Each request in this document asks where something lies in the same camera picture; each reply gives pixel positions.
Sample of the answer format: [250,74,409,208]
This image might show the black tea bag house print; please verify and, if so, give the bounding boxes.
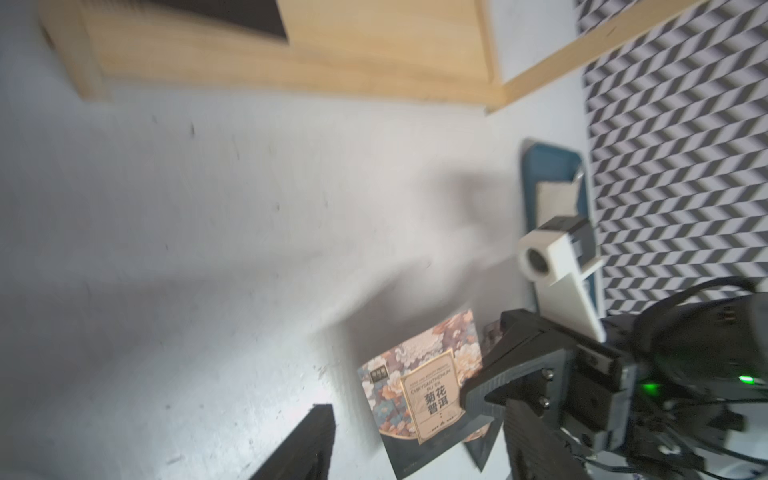
[463,320,503,471]
[358,310,500,479]

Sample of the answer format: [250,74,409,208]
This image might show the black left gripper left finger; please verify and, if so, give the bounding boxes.
[250,404,336,480]

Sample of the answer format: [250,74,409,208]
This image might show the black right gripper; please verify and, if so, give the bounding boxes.
[460,309,637,450]

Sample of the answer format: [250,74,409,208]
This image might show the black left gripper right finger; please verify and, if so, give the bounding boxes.
[503,399,591,480]

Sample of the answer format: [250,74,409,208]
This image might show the light wooden two-tier shelf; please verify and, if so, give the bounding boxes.
[38,1,692,111]

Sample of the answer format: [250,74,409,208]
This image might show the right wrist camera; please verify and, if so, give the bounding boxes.
[517,216,607,343]

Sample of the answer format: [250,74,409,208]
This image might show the teal tray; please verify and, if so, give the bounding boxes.
[519,139,606,316]

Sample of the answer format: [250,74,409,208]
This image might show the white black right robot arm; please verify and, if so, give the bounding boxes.
[460,277,767,479]

